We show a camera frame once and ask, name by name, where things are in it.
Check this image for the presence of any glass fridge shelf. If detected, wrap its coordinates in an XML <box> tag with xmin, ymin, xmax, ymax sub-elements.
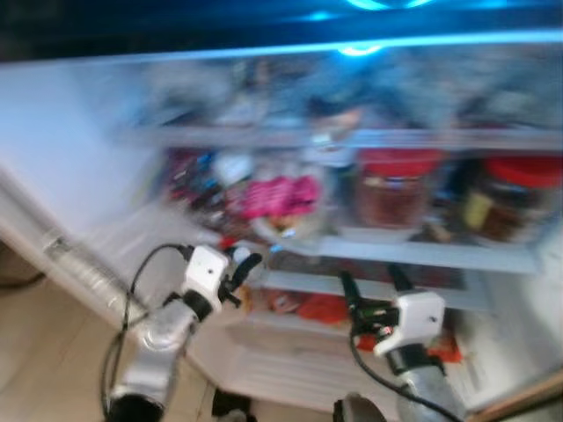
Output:
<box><xmin>211</xmin><ymin>230</ymin><xmax>551</xmax><ymax>275</ymax></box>

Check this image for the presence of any clear plastic fridge drawer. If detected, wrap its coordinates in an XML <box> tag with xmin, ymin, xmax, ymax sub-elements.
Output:
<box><xmin>114</xmin><ymin>48</ymin><xmax>563</xmax><ymax>150</ymax></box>

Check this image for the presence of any black fridge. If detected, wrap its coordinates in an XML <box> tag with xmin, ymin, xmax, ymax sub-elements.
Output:
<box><xmin>0</xmin><ymin>0</ymin><xmax>563</xmax><ymax>422</ymax></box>

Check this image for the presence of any orange food bag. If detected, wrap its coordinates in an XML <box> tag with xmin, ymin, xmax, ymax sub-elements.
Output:
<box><xmin>264</xmin><ymin>290</ymin><xmax>351</xmax><ymax>328</ymax></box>

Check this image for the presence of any white bowl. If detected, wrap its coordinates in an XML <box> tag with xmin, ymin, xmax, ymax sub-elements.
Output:
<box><xmin>251</xmin><ymin>207</ymin><xmax>333</xmax><ymax>247</ymax></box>

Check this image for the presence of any orange red food packet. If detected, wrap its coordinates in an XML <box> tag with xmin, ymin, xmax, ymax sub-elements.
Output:
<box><xmin>431</xmin><ymin>330</ymin><xmax>463</xmax><ymax>363</ymax></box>

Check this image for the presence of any pink food packet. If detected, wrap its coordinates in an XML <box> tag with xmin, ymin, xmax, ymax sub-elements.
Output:
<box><xmin>240</xmin><ymin>173</ymin><xmax>324</xmax><ymax>221</ymax></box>

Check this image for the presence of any red-lidded jar red paste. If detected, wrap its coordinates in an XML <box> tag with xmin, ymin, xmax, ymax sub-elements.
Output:
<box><xmin>355</xmin><ymin>148</ymin><xmax>447</xmax><ymax>233</ymax></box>

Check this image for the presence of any red snack packet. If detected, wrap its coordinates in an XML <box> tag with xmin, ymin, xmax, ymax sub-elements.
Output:
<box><xmin>163</xmin><ymin>148</ymin><xmax>216</xmax><ymax>212</ymax></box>

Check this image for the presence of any red-lidded jar yellow label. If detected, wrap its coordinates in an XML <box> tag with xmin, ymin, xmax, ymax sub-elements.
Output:
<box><xmin>464</xmin><ymin>155</ymin><xmax>563</xmax><ymax>245</ymax></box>

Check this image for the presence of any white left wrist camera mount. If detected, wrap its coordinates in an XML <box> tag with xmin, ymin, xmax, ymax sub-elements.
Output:
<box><xmin>180</xmin><ymin>244</ymin><xmax>232</xmax><ymax>309</ymax></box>

